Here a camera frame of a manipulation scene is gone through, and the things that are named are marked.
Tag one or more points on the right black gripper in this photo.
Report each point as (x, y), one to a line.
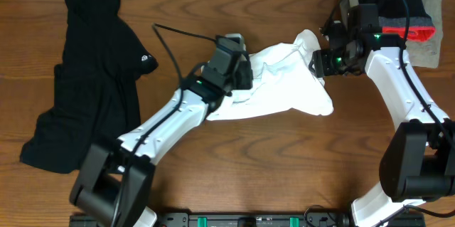
(321, 64)

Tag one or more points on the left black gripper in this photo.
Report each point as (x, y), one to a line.
(247, 72)

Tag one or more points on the white t-shirt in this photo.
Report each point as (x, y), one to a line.
(281, 81)

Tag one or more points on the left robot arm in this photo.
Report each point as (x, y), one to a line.
(113, 185)

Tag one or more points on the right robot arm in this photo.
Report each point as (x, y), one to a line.
(418, 164)

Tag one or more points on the black garment with red trim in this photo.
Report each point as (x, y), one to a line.
(392, 17)

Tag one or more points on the folded olive grey garment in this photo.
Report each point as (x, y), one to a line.
(421, 54)

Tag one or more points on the black t-shirt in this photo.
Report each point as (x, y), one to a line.
(95, 92)

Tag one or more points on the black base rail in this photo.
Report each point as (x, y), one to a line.
(283, 220)

